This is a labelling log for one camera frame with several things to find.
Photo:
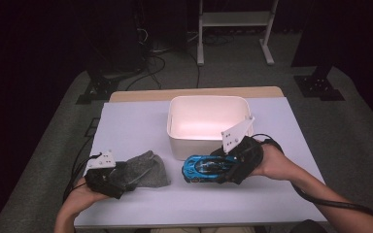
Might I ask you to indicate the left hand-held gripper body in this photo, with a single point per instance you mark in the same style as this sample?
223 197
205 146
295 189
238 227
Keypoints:
102 181

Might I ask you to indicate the white metal stand frame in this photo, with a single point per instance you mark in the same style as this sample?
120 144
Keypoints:
236 18

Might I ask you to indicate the white plastic storage bin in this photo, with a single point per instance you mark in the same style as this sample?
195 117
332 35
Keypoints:
207 113

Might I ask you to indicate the dark floor plate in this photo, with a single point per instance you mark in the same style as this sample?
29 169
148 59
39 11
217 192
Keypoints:
92 127

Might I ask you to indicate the person's left hand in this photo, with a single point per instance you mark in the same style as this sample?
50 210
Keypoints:
84 195

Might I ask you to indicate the white table mat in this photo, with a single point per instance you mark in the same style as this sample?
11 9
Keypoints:
272 129

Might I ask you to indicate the grey cloth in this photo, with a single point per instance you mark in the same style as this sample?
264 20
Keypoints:
149 171

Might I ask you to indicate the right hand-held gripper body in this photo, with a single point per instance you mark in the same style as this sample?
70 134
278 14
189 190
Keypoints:
249 161

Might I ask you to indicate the person's right hand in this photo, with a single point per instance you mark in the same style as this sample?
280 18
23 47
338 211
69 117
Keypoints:
273 163

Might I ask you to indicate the black stand base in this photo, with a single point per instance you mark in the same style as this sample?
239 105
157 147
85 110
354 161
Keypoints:
319 88
98 89

